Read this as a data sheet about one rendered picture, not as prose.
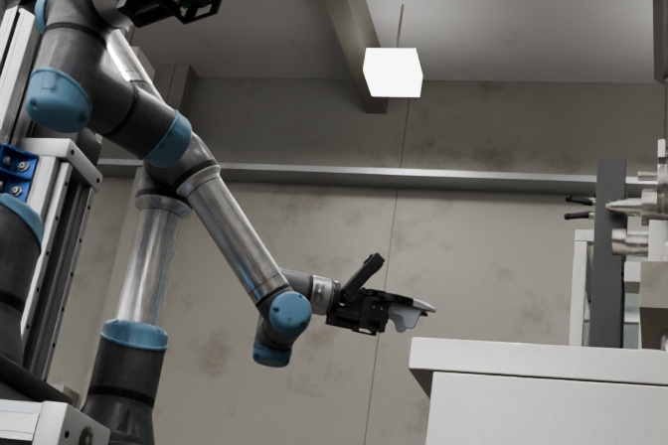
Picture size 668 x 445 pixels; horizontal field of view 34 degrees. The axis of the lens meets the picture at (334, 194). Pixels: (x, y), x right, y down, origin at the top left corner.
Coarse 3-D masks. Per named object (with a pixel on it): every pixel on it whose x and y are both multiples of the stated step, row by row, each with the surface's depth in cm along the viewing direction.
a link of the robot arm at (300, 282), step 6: (282, 270) 216; (288, 270) 217; (288, 276) 215; (294, 276) 215; (300, 276) 216; (306, 276) 216; (312, 276) 217; (288, 282) 214; (294, 282) 214; (300, 282) 215; (306, 282) 215; (312, 282) 215; (294, 288) 214; (300, 288) 214; (306, 288) 215; (306, 294) 214
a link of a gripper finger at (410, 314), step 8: (392, 304) 218; (400, 304) 218; (416, 304) 218; (424, 304) 219; (392, 312) 218; (400, 312) 218; (408, 312) 218; (416, 312) 218; (432, 312) 220; (408, 320) 218; (416, 320) 218; (408, 328) 217
